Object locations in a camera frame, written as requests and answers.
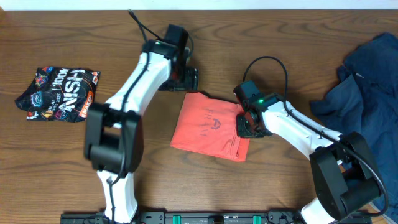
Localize orange printed t-shirt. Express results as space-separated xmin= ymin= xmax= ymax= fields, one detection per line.
xmin=170 ymin=93 xmax=250 ymax=162

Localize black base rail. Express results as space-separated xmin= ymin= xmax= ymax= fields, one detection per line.
xmin=60 ymin=210 xmax=373 ymax=224

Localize navy blue garment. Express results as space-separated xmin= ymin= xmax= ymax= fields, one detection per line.
xmin=310 ymin=33 xmax=397 ymax=222

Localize black printed folded t-shirt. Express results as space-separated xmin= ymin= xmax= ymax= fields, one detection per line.
xmin=15 ymin=67 xmax=101 ymax=123

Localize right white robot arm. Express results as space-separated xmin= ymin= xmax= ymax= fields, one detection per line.
xmin=234 ymin=90 xmax=387 ymax=223

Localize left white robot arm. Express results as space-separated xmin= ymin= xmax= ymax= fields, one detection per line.
xmin=84 ymin=39 xmax=197 ymax=223

